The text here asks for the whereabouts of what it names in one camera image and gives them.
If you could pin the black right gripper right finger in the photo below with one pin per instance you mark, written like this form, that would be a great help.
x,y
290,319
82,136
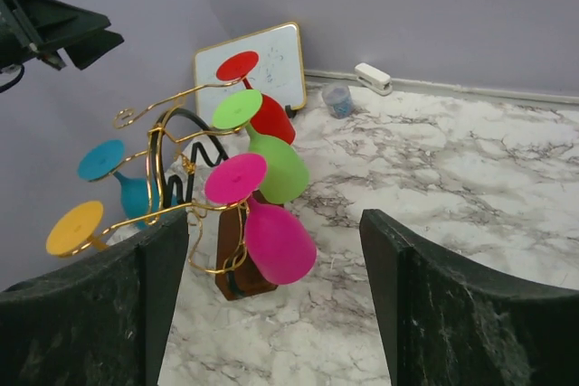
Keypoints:
x,y
448,320

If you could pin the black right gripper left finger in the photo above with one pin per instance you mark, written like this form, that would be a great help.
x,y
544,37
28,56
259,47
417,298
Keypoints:
x,y
103,320

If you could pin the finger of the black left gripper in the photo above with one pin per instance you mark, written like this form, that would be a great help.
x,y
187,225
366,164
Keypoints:
x,y
83,34

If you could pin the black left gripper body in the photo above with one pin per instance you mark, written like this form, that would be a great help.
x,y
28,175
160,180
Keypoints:
x,y
22,33

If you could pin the pink wine glass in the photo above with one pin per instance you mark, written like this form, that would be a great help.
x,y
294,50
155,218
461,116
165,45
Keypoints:
x,y
278,243

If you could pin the red wine glass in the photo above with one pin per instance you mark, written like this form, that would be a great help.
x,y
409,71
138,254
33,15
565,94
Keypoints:
x,y
271,119

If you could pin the green wine glass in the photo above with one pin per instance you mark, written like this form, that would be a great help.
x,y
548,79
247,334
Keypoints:
x,y
287,175

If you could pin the yellow wine glass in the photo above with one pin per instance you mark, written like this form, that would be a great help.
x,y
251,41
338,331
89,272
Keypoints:
x,y
74,231

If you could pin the blue wine glass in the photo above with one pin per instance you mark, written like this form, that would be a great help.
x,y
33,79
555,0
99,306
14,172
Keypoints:
x,y
101,160

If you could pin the gold framed whiteboard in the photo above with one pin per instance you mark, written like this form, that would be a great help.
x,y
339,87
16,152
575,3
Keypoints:
x,y
277,73

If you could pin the gold wire glass rack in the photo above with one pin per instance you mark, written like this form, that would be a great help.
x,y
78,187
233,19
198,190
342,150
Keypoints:
x,y
163,195

